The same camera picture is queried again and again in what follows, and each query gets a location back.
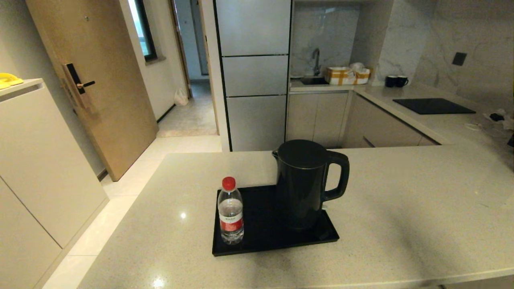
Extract black electric kettle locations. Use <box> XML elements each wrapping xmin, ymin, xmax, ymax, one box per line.
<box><xmin>272</xmin><ymin>139</ymin><xmax>350</xmax><ymax>230</ymax></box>

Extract clear red-label water bottle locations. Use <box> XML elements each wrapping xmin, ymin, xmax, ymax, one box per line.
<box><xmin>217</xmin><ymin>176</ymin><xmax>245</xmax><ymax>245</ymax></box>

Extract silver refrigerator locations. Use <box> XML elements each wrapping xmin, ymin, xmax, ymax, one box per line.
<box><xmin>213</xmin><ymin>0</ymin><xmax>293</xmax><ymax>152</ymax></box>

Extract beige kitchen base cabinets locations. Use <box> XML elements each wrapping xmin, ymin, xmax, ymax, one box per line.
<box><xmin>285</xmin><ymin>91</ymin><xmax>440</xmax><ymax>150</ymax></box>

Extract black rectangular tray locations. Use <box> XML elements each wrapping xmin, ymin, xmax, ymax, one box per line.
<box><xmin>212</xmin><ymin>185</ymin><xmax>340</xmax><ymax>257</ymax></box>

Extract yellow checked basket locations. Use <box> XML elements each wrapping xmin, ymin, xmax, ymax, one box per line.
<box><xmin>325</xmin><ymin>67</ymin><xmax>371</xmax><ymax>85</ymax></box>

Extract dark framed window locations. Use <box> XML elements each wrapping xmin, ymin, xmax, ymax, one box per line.
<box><xmin>128</xmin><ymin>0</ymin><xmax>158</xmax><ymax>62</ymax></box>

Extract light wooden door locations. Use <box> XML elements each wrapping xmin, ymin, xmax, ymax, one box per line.
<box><xmin>25</xmin><ymin>0</ymin><xmax>159</xmax><ymax>182</ymax></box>

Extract black induction cooktop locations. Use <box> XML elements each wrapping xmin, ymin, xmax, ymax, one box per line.
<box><xmin>393</xmin><ymin>98</ymin><xmax>477</xmax><ymax>115</ymax></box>

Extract white tall cabinet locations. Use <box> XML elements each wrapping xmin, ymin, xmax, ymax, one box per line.
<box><xmin>0</xmin><ymin>79</ymin><xmax>110</xmax><ymax>289</ymax></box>

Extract black and white clutter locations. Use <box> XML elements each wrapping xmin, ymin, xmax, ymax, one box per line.
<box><xmin>485</xmin><ymin>108</ymin><xmax>514</xmax><ymax>130</ymax></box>

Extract yellow object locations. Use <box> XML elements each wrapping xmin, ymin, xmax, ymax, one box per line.
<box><xmin>0</xmin><ymin>73</ymin><xmax>24</xmax><ymax>90</ymax></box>

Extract black door lock handle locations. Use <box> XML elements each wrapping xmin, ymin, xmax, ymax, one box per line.
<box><xmin>61</xmin><ymin>63</ymin><xmax>96</xmax><ymax>109</ymax></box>

